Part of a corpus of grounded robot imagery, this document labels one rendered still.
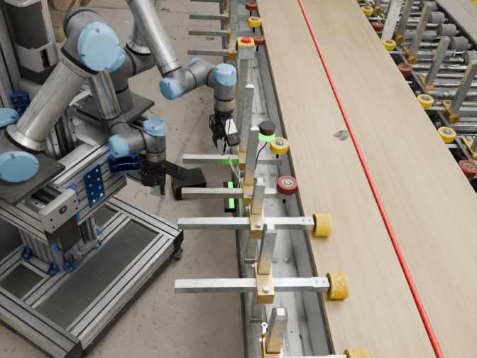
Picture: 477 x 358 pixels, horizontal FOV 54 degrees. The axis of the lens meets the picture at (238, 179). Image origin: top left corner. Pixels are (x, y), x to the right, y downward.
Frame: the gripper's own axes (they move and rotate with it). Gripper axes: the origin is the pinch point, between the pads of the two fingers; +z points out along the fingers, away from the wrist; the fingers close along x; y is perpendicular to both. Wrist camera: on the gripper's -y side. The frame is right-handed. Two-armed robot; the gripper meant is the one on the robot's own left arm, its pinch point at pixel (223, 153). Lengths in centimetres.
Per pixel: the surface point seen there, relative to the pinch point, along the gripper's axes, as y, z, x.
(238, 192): -9.1, 13.3, -3.1
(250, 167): -7.7, 3.4, -8.4
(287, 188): -18.0, 8.6, -19.8
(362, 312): -74, 9, -16
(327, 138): 5, 9, -52
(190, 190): -2.1, 13.3, 14.1
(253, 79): 104, 37, -64
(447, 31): 90, 16, -202
